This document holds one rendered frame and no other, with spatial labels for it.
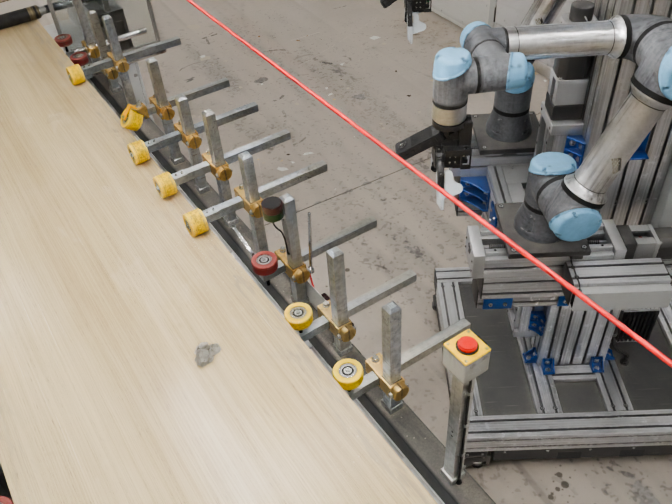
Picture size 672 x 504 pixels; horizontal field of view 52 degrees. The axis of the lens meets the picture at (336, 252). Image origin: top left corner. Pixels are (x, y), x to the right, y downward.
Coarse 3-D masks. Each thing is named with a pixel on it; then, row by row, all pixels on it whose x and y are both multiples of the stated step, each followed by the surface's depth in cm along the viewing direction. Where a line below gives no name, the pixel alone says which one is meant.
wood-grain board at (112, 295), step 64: (0, 64) 318; (64, 64) 315; (0, 128) 276; (64, 128) 273; (0, 192) 244; (64, 192) 242; (128, 192) 240; (0, 256) 218; (64, 256) 217; (128, 256) 215; (192, 256) 213; (0, 320) 198; (64, 320) 196; (128, 320) 195; (192, 320) 193; (256, 320) 192; (0, 384) 181; (64, 384) 179; (128, 384) 178; (192, 384) 177; (256, 384) 176; (320, 384) 175; (0, 448) 166; (64, 448) 165; (128, 448) 164; (192, 448) 163; (256, 448) 162; (320, 448) 161; (384, 448) 160
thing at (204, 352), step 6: (204, 342) 186; (198, 348) 184; (204, 348) 185; (210, 348) 183; (216, 348) 184; (198, 354) 182; (204, 354) 183; (210, 354) 183; (198, 360) 182; (204, 360) 182; (210, 360) 181
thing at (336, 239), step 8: (360, 224) 226; (368, 224) 226; (376, 224) 228; (344, 232) 223; (352, 232) 223; (360, 232) 226; (320, 240) 221; (328, 240) 221; (336, 240) 221; (344, 240) 223; (304, 248) 219; (312, 248) 219; (320, 248) 219; (328, 248) 221; (304, 256) 217; (312, 256) 219; (280, 264) 214; (280, 272) 215; (264, 280) 212
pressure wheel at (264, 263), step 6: (258, 252) 212; (264, 252) 212; (270, 252) 211; (252, 258) 210; (258, 258) 210; (264, 258) 209; (270, 258) 210; (276, 258) 209; (252, 264) 208; (258, 264) 208; (264, 264) 208; (270, 264) 207; (276, 264) 209; (258, 270) 208; (264, 270) 207; (270, 270) 208
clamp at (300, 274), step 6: (276, 252) 217; (282, 258) 214; (288, 264) 212; (288, 270) 213; (294, 270) 210; (300, 270) 210; (306, 270) 211; (294, 276) 211; (300, 276) 210; (306, 276) 212; (300, 282) 212
